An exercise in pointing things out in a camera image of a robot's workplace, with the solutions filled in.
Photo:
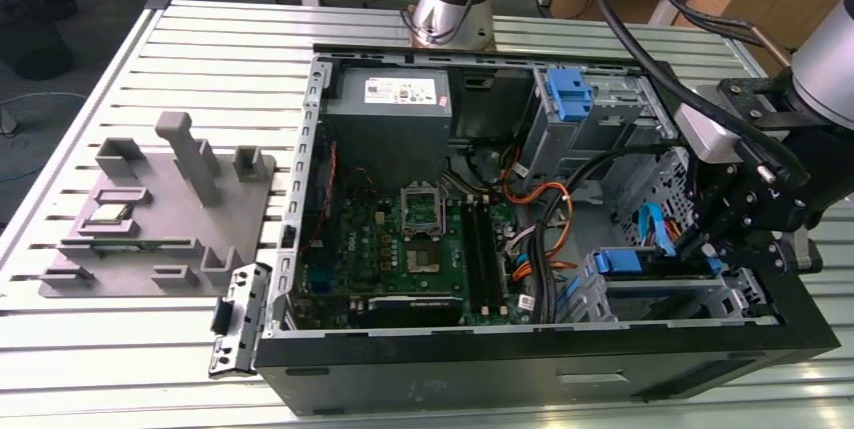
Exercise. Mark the grey card retention bracket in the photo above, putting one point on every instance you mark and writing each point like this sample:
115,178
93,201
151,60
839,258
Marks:
243,319

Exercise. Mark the black RAM slot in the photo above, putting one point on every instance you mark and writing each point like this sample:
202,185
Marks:
494,254
475,254

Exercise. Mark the green motherboard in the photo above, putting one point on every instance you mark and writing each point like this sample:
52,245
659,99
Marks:
363,269

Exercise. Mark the metal disk bay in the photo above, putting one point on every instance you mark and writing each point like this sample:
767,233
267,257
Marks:
667,289

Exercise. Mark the grey power supply unit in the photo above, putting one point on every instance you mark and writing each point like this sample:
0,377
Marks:
394,149

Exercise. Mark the silver CPU chip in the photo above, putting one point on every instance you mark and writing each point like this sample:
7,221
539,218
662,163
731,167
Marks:
109,215

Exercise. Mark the grey parts rack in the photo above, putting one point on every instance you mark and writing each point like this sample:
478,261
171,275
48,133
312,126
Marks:
160,224

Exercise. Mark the blue expansion slot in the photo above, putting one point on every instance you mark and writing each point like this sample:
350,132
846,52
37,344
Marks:
322,281

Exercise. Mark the hard disk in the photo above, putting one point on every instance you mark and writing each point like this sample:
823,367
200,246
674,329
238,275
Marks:
623,261

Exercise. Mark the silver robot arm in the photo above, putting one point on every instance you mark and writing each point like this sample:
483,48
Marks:
454,24

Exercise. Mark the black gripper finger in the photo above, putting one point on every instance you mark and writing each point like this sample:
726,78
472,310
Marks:
723,214
761,256

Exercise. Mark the black graphics card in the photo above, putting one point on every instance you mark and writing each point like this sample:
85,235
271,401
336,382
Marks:
407,311

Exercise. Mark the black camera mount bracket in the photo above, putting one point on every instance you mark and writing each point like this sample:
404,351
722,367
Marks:
743,94

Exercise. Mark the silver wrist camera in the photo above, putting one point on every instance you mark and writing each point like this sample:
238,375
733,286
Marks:
807,251
714,136

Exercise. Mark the blue plastic drive latch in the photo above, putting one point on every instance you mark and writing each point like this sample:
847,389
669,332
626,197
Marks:
567,99

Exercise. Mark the CPU socket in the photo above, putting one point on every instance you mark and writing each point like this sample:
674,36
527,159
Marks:
424,259

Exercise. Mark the black open PC case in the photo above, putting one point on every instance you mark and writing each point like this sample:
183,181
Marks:
467,384

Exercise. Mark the metal drive cage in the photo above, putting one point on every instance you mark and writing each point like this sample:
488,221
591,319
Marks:
580,144

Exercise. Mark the green RAM stick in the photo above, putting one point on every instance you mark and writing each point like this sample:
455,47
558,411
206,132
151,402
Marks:
123,249

